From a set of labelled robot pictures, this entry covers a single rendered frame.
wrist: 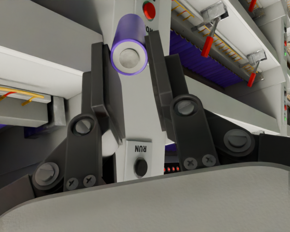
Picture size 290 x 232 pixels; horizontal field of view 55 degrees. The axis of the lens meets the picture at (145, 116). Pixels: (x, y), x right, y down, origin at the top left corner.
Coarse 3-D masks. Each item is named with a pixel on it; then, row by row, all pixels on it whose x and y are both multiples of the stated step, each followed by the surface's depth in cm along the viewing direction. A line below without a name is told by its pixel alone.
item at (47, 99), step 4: (12, 88) 22; (16, 88) 22; (0, 92) 21; (4, 92) 21; (8, 92) 22; (32, 92) 23; (36, 92) 24; (8, 96) 22; (12, 96) 22; (16, 96) 22; (20, 96) 23; (24, 96) 23; (28, 96) 23; (32, 96) 23; (44, 96) 24; (48, 96) 25; (32, 100) 24; (36, 100) 24; (40, 100) 24; (44, 100) 24; (48, 100) 25
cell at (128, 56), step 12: (120, 24) 16; (132, 24) 15; (144, 24) 18; (120, 36) 13; (132, 36) 13; (120, 48) 13; (132, 48) 13; (144, 48) 13; (120, 60) 13; (132, 60) 13; (144, 60) 13; (120, 72) 13; (132, 72) 13
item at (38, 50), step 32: (0, 0) 18; (0, 32) 17; (32, 32) 19; (64, 32) 21; (96, 32) 24; (0, 64) 19; (32, 64) 19; (64, 64) 20; (64, 96) 26; (0, 128) 32; (32, 128) 26; (64, 128) 26; (0, 160) 33; (32, 160) 29
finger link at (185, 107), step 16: (176, 96) 11; (192, 96) 11; (176, 112) 10; (192, 112) 10; (176, 128) 10; (192, 128) 10; (208, 128) 10; (176, 144) 12; (192, 144) 9; (208, 144) 9; (192, 160) 9; (208, 160) 9
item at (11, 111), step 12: (0, 96) 22; (36, 96) 22; (0, 108) 21; (12, 108) 22; (24, 108) 23; (36, 108) 24; (0, 120) 22; (12, 120) 22; (24, 120) 23; (36, 120) 24
